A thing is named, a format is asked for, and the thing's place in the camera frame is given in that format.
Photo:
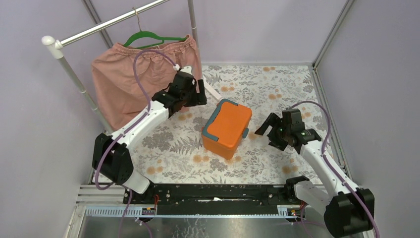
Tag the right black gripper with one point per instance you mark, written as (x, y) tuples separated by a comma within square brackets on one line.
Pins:
[(274, 121)]

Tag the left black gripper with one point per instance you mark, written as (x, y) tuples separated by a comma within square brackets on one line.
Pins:
[(192, 90)]

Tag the orange plastic medicine box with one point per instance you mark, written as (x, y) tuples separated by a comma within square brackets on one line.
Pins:
[(226, 128)]

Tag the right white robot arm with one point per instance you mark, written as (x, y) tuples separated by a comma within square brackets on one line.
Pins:
[(347, 209)]

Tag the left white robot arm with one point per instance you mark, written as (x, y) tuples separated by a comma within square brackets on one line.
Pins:
[(111, 156)]

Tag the white rectangular box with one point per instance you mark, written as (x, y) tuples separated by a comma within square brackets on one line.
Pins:
[(212, 91)]

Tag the floral table mat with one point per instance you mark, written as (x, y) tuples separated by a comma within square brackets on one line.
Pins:
[(173, 152)]

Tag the pink fabric shorts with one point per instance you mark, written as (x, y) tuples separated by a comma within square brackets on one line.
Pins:
[(120, 73)]

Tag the green clothes hanger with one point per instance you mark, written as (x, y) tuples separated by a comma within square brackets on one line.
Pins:
[(148, 34)]

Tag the silver clothes rack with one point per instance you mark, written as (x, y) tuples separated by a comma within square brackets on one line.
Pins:
[(55, 47)]

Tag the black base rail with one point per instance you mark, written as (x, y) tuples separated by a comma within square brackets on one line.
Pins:
[(217, 199)]

